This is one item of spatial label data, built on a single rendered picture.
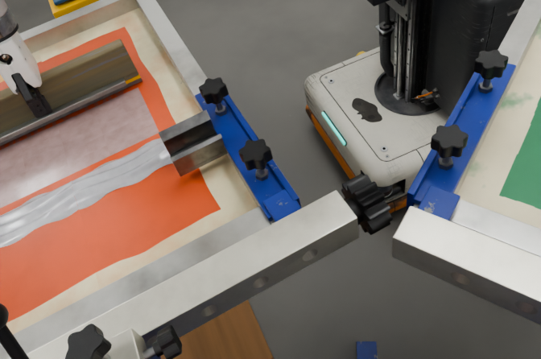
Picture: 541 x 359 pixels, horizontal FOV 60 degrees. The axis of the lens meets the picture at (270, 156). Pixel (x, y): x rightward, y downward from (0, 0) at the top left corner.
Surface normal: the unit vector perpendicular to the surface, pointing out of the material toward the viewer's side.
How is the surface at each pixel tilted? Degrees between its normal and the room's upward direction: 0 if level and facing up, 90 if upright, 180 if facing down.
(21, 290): 0
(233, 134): 0
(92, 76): 90
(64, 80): 90
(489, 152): 0
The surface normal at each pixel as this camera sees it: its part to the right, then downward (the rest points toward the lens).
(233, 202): -0.18, -0.63
